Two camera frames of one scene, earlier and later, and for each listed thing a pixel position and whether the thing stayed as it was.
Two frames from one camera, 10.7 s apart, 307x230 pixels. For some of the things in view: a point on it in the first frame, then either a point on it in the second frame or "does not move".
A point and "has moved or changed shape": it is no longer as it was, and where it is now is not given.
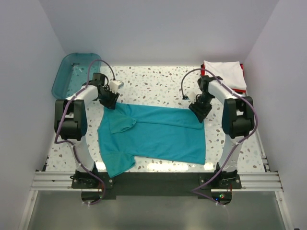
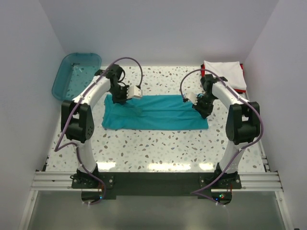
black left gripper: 111,104 → 123,100
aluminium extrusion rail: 63,181 does not move
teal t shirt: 161,132 has moved or changed shape
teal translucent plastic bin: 72,74 does not move
